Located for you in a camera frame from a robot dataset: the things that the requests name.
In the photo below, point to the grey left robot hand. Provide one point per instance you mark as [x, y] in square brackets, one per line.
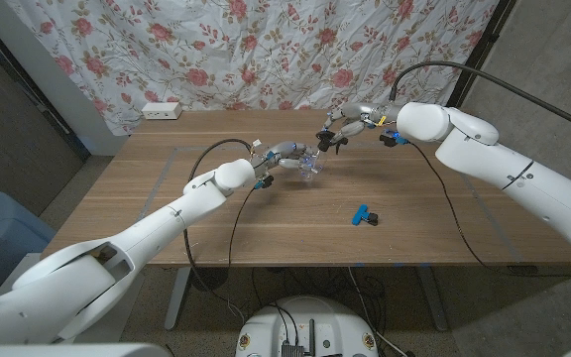
[288, 151]

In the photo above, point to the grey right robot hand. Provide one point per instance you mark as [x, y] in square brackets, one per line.
[370, 115]

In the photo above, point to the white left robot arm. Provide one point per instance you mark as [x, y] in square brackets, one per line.
[156, 225]

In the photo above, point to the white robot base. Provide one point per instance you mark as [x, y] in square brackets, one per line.
[315, 317]

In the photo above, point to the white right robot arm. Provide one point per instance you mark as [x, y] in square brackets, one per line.
[489, 154]

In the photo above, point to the blue and black clip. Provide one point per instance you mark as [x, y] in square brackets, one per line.
[360, 214]

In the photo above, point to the floral backdrop cloth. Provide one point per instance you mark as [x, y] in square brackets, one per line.
[216, 49]

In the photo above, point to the white power strip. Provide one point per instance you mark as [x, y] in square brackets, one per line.
[161, 111]

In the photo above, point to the grey table leg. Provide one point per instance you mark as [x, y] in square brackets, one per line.
[176, 297]
[434, 302]

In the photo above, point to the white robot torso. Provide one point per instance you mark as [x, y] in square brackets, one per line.
[67, 351]

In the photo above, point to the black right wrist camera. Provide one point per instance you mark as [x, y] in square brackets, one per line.
[388, 140]

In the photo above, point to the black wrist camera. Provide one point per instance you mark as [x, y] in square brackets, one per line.
[265, 182]
[388, 140]

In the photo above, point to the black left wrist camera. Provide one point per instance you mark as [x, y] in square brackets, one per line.
[265, 182]

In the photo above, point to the black backdrop frame pole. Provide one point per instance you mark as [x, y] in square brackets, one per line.
[481, 49]
[28, 94]

